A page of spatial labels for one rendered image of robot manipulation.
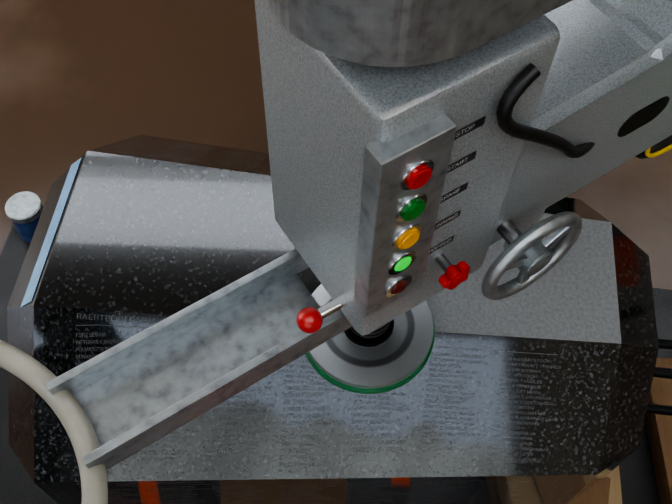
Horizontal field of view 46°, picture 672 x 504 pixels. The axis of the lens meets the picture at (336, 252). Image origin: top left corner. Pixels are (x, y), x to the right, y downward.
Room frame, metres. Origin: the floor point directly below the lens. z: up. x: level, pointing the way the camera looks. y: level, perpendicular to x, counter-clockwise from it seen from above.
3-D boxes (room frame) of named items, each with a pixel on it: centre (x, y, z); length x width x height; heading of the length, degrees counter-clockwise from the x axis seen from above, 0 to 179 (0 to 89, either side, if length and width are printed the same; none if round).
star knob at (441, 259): (0.47, -0.13, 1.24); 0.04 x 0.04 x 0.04; 34
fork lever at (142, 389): (0.51, 0.04, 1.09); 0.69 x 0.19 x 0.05; 124
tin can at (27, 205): (1.28, 0.90, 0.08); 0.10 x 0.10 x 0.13
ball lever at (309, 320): (0.44, 0.01, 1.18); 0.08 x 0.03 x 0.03; 124
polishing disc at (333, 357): (0.57, -0.05, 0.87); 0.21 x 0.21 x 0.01
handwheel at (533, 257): (0.54, -0.22, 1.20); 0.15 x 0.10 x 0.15; 124
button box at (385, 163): (0.43, -0.06, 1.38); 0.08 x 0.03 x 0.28; 124
